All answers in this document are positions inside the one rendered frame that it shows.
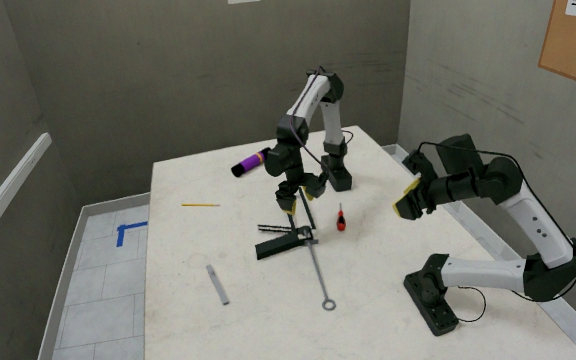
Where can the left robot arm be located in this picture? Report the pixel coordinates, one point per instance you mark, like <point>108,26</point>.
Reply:
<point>442,271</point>

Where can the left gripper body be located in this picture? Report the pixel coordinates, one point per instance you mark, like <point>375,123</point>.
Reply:
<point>410,207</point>

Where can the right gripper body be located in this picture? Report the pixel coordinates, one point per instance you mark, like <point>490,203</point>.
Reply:
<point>284,199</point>

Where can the purple sealant cartridge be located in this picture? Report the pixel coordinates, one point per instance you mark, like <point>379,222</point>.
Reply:
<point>250,162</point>

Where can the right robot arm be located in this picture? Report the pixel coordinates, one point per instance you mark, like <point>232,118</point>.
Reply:
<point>287,152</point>

